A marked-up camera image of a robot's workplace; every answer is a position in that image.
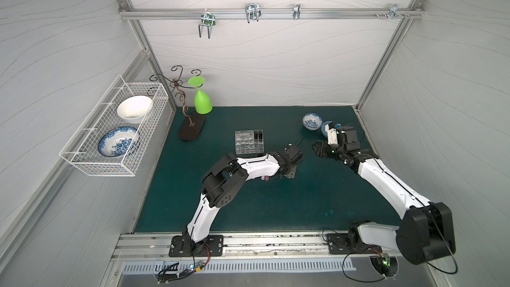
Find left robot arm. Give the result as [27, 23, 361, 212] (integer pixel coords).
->
[183, 143, 303, 251]

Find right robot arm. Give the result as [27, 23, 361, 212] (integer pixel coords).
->
[313, 122, 456, 264]

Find clear acrylic lipstick organizer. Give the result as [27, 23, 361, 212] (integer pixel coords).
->
[235, 130, 264, 155]

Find light blue bowl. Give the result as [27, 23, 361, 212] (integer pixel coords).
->
[321, 121, 332, 138]

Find blue floral bowl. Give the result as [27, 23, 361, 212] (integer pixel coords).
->
[302, 112, 324, 131]

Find green plastic goblet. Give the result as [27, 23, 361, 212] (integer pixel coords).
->
[188, 77, 213, 115]

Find round floor port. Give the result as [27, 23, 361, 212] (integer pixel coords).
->
[369, 255, 399, 278]

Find metal clip hook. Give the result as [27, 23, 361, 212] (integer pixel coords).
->
[293, 4, 301, 20]

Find metal double hook middle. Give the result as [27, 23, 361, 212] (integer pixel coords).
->
[245, 3, 262, 23]

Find metal double hook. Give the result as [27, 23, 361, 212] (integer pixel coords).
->
[198, 12, 216, 38]
[245, 3, 262, 23]

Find metal hook right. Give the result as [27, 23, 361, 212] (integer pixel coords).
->
[375, 5, 410, 21]

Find metal double hook left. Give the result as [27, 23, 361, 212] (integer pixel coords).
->
[198, 12, 216, 38]

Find white bowl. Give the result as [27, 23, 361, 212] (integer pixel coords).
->
[117, 96, 153, 124]

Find blue floral plate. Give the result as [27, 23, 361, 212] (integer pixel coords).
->
[98, 126, 139, 158]

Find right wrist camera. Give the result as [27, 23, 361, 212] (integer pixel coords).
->
[328, 122, 341, 145]

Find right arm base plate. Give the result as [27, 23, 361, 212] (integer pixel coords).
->
[324, 232, 383, 255]

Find right base cable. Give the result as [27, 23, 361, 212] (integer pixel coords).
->
[321, 228, 387, 283]

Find white cable duct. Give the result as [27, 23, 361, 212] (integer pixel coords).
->
[122, 258, 357, 276]

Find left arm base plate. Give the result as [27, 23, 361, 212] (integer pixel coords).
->
[168, 233, 224, 258]

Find copper wire stand black base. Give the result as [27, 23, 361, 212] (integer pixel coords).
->
[150, 65, 206, 142]

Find left base cables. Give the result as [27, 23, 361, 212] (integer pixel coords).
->
[156, 242, 212, 284]

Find aluminium cross rail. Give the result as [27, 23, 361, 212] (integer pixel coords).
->
[117, 0, 426, 22]

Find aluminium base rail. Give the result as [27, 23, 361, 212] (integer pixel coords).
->
[110, 229, 438, 263]

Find white wire basket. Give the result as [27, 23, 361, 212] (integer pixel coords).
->
[59, 76, 168, 177]

